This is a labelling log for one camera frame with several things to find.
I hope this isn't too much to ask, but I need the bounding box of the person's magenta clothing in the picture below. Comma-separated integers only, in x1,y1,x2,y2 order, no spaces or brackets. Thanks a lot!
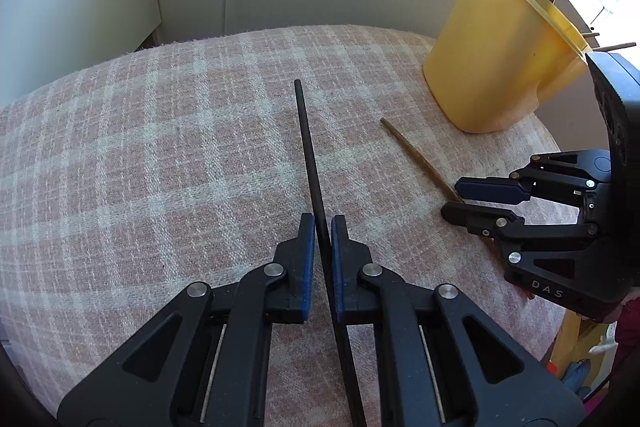
612,287,640,408

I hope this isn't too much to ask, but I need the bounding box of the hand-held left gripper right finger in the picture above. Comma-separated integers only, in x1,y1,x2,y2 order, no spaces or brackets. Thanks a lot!
331,215,586,427

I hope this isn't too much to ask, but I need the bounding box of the pink plaid tablecloth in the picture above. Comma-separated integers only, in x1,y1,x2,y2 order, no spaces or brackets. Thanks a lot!
0,24,568,427

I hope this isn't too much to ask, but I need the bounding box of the yellow plastic container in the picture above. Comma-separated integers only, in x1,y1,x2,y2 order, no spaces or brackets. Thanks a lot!
423,0,592,135

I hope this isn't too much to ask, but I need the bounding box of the black chopstick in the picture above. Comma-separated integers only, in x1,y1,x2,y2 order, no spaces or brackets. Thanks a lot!
293,78,368,427

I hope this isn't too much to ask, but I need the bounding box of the yellow wooden furniture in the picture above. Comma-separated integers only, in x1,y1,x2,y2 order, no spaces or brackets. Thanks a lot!
555,312,611,358

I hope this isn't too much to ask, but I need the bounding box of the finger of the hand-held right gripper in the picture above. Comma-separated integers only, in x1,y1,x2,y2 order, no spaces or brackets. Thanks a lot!
455,148,613,208
441,201,608,304

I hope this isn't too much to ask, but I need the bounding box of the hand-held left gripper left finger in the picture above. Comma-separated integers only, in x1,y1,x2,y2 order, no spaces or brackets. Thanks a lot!
56,213,317,427

